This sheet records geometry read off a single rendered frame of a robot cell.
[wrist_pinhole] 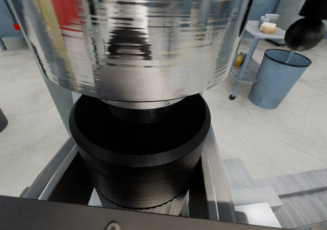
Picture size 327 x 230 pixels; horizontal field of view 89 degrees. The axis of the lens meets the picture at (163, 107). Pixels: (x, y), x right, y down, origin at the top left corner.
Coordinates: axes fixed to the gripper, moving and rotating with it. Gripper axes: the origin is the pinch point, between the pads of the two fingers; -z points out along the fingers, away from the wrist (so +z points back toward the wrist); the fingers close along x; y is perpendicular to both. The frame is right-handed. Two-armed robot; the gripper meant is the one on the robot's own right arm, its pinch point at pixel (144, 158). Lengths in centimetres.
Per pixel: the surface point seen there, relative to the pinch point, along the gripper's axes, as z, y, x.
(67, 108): -30.9, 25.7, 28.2
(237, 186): -12.7, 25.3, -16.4
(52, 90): -30.4, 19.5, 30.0
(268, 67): -180, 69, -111
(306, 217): -11.2, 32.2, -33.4
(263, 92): -176, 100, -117
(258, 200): -8.6, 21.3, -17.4
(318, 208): -13, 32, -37
